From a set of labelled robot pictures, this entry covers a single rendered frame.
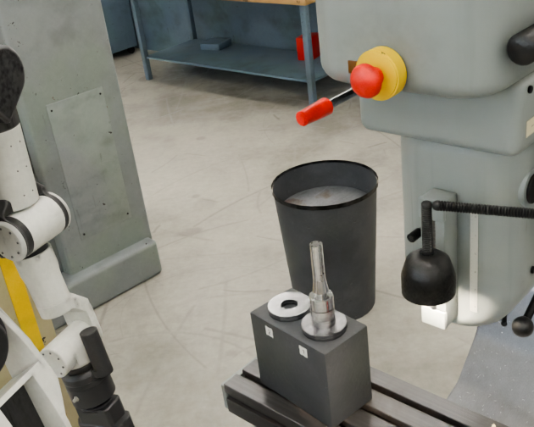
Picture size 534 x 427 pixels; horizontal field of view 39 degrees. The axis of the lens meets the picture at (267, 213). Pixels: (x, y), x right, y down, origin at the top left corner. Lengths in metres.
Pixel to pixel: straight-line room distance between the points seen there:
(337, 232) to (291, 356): 1.69
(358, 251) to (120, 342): 1.18
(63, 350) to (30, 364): 0.11
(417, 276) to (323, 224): 2.16
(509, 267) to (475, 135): 0.23
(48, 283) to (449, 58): 0.86
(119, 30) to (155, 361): 5.58
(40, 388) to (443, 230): 0.72
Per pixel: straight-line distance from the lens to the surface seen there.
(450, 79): 0.86
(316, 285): 1.42
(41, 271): 1.41
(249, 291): 3.75
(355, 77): 0.86
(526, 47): 0.84
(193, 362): 3.36
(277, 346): 1.54
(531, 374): 1.68
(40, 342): 2.85
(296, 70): 6.33
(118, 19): 8.47
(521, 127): 0.96
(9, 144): 1.32
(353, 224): 3.18
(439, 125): 1.00
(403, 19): 0.87
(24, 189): 1.36
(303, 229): 3.18
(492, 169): 1.03
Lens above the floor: 2.02
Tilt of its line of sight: 27 degrees down
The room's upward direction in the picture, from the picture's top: 8 degrees counter-clockwise
